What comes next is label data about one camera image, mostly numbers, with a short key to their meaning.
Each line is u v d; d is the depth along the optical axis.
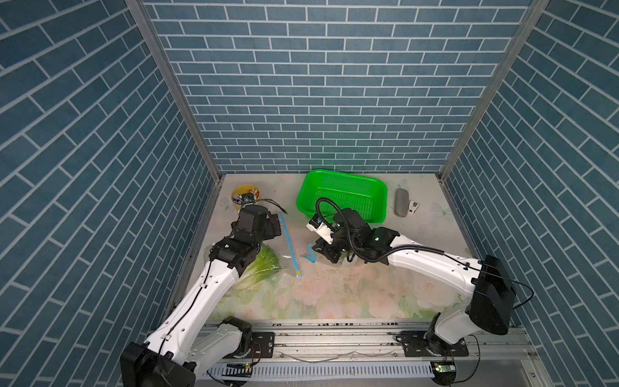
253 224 0.55
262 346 0.73
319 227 0.67
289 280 0.87
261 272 0.81
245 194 0.67
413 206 1.08
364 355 0.73
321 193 1.15
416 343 0.74
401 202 1.08
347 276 0.89
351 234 0.59
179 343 0.39
